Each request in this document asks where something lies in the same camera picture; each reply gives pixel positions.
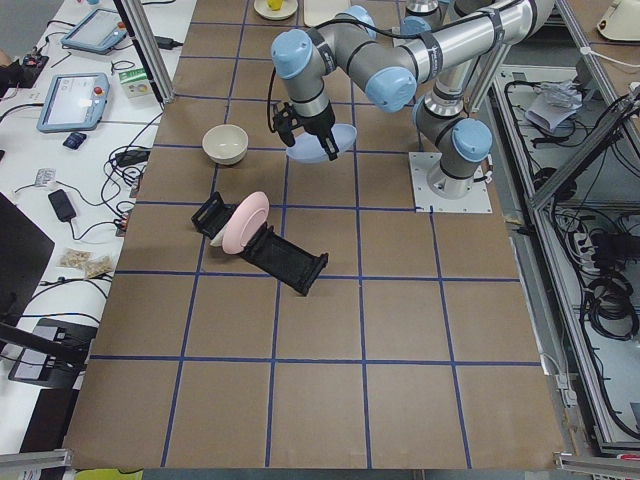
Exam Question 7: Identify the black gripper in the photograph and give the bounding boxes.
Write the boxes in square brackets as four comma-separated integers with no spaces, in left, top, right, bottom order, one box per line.
[272,102,339,161]

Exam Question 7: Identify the blue plate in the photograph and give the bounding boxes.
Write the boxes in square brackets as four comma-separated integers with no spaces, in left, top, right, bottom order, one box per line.
[285,123,358,166]

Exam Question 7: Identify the pink plate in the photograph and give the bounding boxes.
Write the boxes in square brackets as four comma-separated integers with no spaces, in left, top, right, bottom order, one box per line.
[222,191,270,255]

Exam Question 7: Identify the round cream plate with lemon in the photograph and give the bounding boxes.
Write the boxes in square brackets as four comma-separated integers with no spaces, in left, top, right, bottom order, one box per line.
[253,0,298,21]

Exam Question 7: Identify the cream white plate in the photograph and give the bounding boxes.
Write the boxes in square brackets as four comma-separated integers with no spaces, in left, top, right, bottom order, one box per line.
[210,231,224,247]

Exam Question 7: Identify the white ceramic bowl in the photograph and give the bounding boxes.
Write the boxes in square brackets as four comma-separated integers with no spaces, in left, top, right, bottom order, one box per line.
[202,124,249,166]

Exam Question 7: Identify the black dish rack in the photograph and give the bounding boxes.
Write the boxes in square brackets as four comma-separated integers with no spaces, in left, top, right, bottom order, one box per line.
[191,192,329,296]

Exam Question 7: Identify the white rectangular tray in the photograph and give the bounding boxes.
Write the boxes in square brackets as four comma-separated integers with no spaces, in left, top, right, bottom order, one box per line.
[303,0,351,27]

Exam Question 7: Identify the yellow lemon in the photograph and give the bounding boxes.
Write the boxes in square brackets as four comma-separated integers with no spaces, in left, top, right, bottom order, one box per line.
[267,0,283,11]

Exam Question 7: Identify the green white small box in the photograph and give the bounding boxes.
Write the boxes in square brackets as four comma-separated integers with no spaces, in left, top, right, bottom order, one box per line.
[118,68,152,99]

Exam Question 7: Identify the far blue teach pendant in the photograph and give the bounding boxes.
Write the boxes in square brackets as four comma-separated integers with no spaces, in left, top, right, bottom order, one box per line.
[60,8,127,54]

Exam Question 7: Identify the blue teach pendant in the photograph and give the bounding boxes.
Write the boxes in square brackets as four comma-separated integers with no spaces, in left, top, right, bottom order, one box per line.
[60,8,127,54]
[37,72,110,133]

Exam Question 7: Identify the near blue teach pendant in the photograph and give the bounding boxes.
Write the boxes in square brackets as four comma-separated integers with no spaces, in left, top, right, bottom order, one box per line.
[37,72,110,133]

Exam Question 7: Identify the black power adapter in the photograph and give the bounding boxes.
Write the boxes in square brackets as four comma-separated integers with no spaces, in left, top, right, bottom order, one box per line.
[48,189,77,222]

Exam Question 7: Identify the black monitor stand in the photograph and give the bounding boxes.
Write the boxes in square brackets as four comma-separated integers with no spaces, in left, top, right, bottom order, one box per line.
[1,196,97,389]

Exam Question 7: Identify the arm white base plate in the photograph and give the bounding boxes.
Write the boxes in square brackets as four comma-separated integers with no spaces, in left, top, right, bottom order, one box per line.
[409,152,493,214]

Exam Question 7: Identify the aluminium frame post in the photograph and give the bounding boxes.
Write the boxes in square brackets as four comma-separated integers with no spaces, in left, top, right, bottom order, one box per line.
[113,0,175,105]

